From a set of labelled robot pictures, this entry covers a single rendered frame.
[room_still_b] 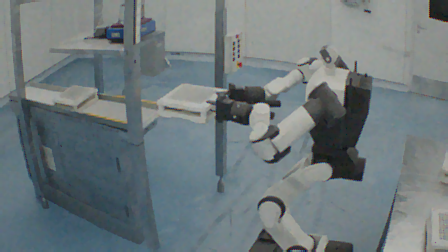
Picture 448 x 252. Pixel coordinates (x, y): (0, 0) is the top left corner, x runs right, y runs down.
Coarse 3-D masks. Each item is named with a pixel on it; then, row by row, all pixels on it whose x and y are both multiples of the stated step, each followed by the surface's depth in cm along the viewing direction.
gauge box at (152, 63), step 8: (144, 48) 219; (152, 48) 217; (160, 48) 223; (144, 56) 221; (152, 56) 219; (160, 56) 225; (144, 64) 223; (152, 64) 221; (160, 64) 226; (144, 72) 225; (152, 72) 223; (160, 72) 228
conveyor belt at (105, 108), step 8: (32, 88) 282; (40, 88) 280; (32, 96) 266; (40, 96) 265; (48, 96) 264; (96, 104) 248; (104, 104) 247; (112, 104) 247; (120, 104) 247; (88, 112) 238; (96, 112) 237; (104, 112) 237; (112, 112) 237; (120, 112) 236; (144, 112) 236; (152, 112) 236; (144, 120) 228; (152, 120) 233; (144, 128) 227
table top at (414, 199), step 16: (416, 144) 201; (432, 144) 201; (416, 160) 186; (432, 160) 185; (400, 176) 174; (416, 176) 172; (432, 176) 171; (400, 192) 162; (416, 192) 160; (432, 192) 158; (400, 208) 151; (416, 208) 149; (400, 224) 141; (416, 224) 139; (400, 240) 132; (416, 240) 130
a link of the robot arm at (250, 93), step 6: (234, 84) 207; (234, 90) 207; (240, 90) 207; (246, 90) 209; (252, 90) 208; (228, 96) 212; (234, 96) 208; (240, 96) 209; (246, 96) 209; (252, 96) 208; (240, 102) 210; (246, 102) 212; (252, 102) 210
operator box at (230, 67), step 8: (232, 32) 284; (240, 32) 286; (224, 40) 277; (232, 40) 276; (240, 40) 288; (232, 48) 278; (240, 48) 289; (232, 56) 280; (240, 56) 292; (224, 64) 285; (232, 64) 283; (232, 72) 285
